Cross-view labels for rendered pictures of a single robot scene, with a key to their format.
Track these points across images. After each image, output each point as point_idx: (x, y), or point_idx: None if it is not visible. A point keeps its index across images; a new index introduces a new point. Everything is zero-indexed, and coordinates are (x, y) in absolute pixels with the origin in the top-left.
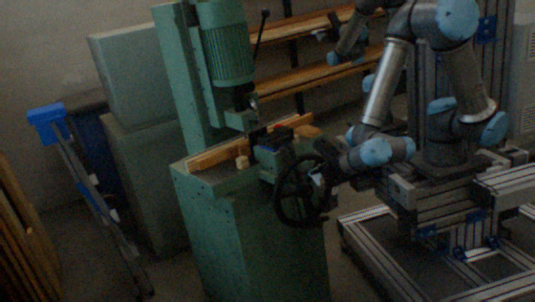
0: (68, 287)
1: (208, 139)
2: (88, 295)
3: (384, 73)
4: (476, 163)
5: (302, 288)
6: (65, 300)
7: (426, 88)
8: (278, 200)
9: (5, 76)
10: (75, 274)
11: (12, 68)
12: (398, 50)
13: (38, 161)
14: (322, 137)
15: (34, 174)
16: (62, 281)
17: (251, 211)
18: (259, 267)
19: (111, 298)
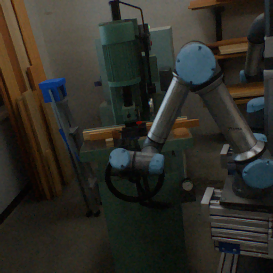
0: (66, 192)
1: (118, 120)
2: (70, 201)
3: (165, 99)
4: (266, 202)
5: (156, 252)
6: (59, 199)
7: (268, 120)
8: (106, 175)
9: (83, 54)
10: (74, 186)
11: (88, 49)
12: (176, 82)
13: (93, 111)
14: (126, 138)
15: (89, 118)
16: (66, 187)
17: (111, 179)
18: (116, 221)
19: (77, 208)
